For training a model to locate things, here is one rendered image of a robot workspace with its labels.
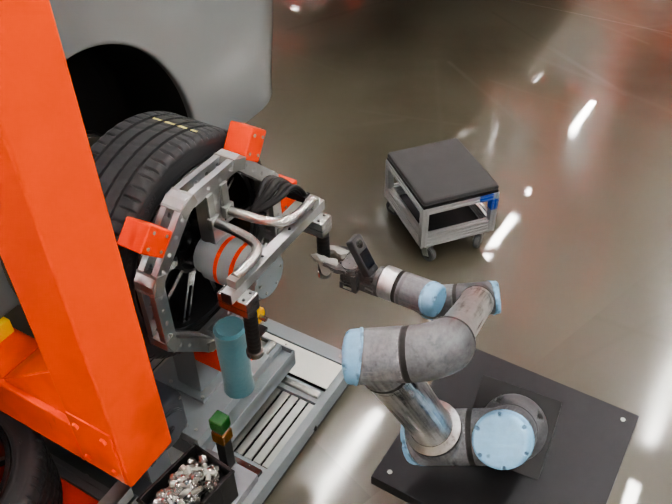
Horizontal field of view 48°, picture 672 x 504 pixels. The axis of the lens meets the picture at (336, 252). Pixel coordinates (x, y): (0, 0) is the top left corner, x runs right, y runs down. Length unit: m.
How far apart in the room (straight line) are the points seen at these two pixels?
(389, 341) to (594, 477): 1.01
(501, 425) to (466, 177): 1.47
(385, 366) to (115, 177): 0.82
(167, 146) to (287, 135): 2.24
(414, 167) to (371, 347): 1.83
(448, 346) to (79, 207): 0.75
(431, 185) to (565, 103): 1.55
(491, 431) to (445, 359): 0.54
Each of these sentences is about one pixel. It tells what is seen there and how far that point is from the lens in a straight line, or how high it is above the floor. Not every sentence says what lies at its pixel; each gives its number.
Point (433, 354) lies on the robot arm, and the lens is 1.49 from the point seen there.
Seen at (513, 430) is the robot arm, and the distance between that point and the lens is 2.01.
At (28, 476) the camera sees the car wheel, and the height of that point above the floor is 0.50.
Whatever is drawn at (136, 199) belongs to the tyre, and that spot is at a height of 1.13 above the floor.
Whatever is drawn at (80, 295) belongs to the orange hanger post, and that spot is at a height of 1.17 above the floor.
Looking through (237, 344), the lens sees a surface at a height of 0.71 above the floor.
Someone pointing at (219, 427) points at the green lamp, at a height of 0.65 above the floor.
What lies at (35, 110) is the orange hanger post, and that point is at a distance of 1.36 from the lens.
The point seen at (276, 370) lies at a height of 0.17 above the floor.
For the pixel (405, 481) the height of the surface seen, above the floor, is 0.30.
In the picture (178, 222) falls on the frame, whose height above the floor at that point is 1.08.
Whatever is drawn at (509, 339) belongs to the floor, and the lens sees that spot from 3.03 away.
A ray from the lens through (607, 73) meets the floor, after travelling 4.91.
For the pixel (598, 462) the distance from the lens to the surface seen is 2.38.
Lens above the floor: 2.20
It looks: 41 degrees down
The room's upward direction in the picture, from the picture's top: 1 degrees counter-clockwise
